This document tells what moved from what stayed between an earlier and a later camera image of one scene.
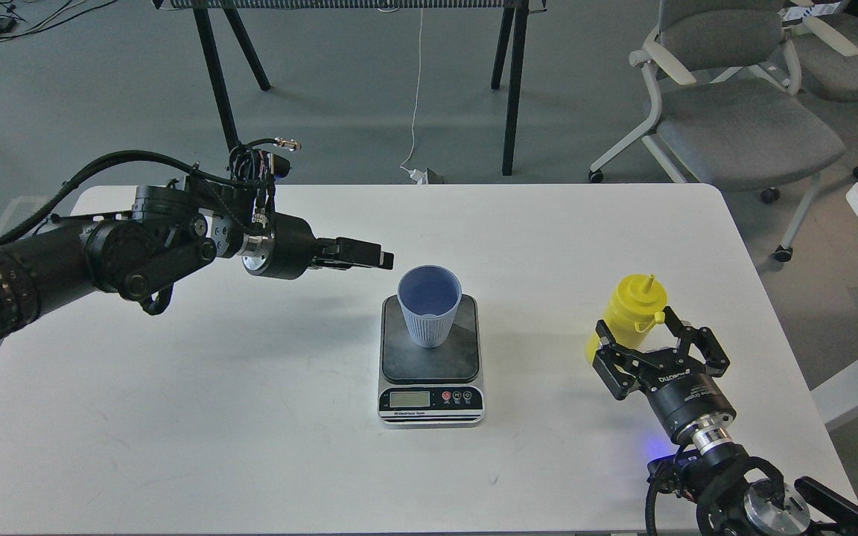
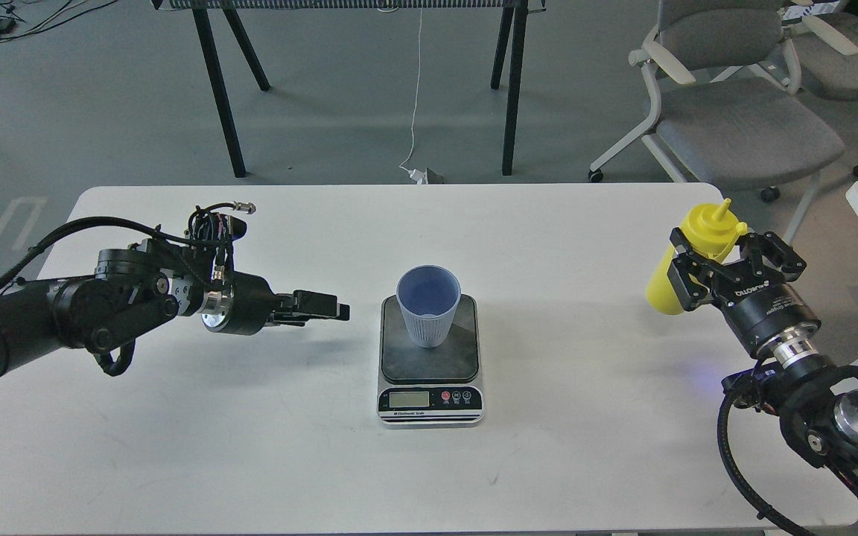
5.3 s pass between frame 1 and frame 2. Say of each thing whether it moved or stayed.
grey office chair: stayed
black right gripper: moved
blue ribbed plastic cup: stayed
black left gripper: moved
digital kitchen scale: stayed
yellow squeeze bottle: moved
